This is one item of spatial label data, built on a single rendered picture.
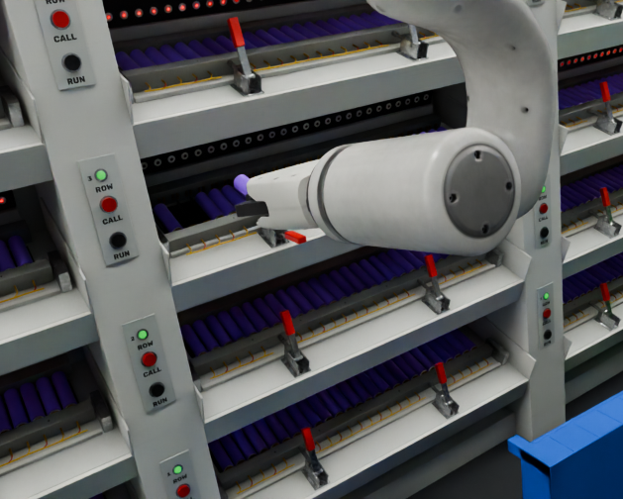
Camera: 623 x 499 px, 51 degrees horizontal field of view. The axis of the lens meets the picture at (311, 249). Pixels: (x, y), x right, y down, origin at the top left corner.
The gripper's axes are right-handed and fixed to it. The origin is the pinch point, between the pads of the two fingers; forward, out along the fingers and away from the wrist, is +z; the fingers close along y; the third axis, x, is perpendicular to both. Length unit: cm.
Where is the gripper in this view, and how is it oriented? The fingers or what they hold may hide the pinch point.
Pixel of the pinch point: (269, 195)
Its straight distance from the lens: 69.9
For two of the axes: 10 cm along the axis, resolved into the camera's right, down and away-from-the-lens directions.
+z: -4.8, -0.6, 8.7
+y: -8.5, 2.9, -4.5
